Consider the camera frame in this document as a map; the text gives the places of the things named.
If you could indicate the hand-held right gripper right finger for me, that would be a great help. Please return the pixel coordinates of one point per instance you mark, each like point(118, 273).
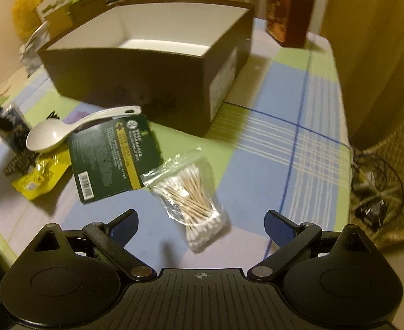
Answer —
point(274, 225)

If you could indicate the plaid tablecloth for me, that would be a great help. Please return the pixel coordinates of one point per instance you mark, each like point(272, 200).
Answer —
point(274, 144)

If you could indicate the silver foil bag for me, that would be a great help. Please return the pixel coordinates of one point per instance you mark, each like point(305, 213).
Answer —
point(33, 48)

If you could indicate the brown cardboard box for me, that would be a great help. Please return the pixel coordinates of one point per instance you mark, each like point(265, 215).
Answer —
point(136, 75)

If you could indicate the yellow curtain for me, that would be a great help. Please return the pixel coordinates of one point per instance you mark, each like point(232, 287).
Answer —
point(377, 58)

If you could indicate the yellow snack packet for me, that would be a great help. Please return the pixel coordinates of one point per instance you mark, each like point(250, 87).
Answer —
point(37, 178)

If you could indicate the white plastic spoon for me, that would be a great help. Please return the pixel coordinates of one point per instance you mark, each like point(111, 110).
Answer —
point(43, 137)

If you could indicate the black hair claw clip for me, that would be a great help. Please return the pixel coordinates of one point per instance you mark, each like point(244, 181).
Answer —
point(18, 163)

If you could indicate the yellow mesh bag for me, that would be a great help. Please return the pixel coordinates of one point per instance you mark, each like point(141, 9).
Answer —
point(28, 7)

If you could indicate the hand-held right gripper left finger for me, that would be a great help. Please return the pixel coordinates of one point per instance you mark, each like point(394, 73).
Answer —
point(126, 223)

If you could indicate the cotton swab bag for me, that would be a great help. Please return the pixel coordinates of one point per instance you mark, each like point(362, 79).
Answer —
point(188, 192)

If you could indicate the dark green card package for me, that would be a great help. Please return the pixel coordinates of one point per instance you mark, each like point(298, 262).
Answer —
point(109, 158)

